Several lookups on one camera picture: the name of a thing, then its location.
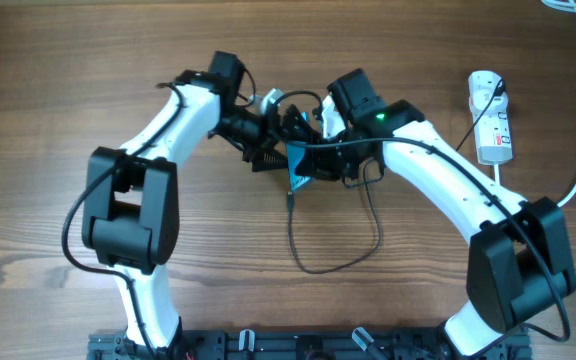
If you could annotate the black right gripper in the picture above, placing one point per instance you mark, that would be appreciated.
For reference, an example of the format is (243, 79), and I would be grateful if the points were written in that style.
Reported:
(314, 165)

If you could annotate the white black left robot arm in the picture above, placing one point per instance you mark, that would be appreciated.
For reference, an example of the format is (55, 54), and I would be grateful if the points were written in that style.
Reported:
(130, 204)

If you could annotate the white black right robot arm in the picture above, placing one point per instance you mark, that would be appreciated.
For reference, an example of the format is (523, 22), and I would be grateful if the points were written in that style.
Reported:
(519, 255)

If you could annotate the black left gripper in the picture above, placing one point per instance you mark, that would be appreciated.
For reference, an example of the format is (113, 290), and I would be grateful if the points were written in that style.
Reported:
(274, 137)

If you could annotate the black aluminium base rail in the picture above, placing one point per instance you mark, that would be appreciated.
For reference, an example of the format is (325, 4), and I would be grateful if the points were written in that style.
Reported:
(401, 343)

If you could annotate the white power strip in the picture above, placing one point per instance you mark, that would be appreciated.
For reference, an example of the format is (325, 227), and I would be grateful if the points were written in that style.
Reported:
(492, 138)

